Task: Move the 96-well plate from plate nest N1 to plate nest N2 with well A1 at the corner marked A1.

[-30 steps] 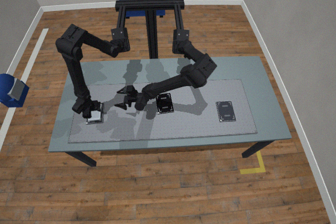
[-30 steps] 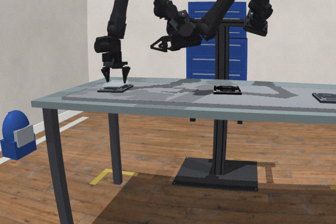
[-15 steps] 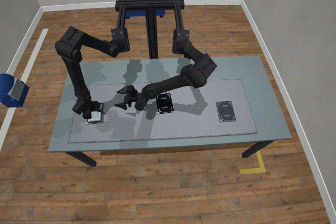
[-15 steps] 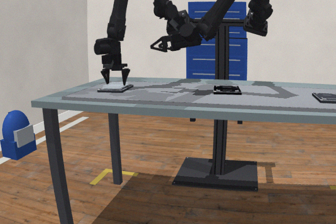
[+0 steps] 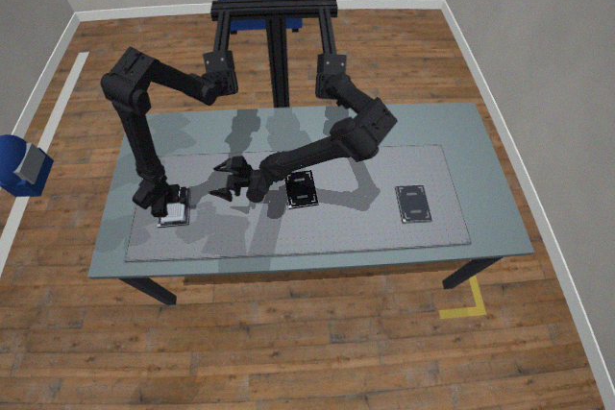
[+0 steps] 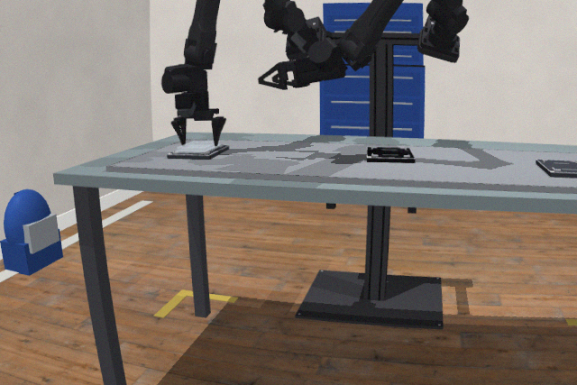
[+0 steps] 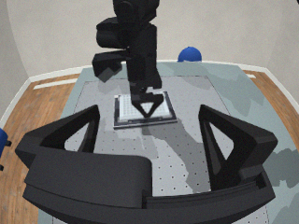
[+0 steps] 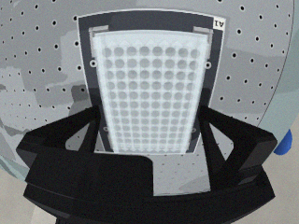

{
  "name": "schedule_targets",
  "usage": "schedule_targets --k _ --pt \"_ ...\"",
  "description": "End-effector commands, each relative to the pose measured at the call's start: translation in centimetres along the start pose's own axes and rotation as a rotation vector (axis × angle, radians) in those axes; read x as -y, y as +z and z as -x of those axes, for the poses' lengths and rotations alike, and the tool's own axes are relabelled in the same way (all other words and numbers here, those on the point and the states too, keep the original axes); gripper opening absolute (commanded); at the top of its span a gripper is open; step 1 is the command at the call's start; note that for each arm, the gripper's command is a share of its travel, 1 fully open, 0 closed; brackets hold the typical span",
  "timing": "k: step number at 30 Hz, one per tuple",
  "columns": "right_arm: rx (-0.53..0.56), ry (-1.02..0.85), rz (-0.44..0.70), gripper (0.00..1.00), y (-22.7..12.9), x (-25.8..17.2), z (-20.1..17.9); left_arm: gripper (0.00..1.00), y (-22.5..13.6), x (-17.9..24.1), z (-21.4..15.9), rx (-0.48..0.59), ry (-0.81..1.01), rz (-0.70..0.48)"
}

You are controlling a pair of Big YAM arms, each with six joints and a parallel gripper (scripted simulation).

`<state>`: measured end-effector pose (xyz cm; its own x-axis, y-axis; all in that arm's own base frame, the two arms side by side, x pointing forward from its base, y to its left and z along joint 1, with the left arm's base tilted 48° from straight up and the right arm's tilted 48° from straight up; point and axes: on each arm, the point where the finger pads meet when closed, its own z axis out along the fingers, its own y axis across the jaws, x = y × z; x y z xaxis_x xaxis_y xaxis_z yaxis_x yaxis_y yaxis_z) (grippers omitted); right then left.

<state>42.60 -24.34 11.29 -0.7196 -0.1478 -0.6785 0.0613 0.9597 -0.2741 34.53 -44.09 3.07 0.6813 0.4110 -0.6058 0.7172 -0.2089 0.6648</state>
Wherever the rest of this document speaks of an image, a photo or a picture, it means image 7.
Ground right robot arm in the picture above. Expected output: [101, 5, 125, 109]
[92, 0, 160, 83]

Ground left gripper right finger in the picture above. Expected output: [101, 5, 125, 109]
[198, 105, 278, 191]

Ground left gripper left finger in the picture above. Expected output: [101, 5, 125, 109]
[21, 105, 100, 153]

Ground white well plate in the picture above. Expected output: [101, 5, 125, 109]
[120, 91, 170, 120]

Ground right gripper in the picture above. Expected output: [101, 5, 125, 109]
[129, 50, 164, 118]

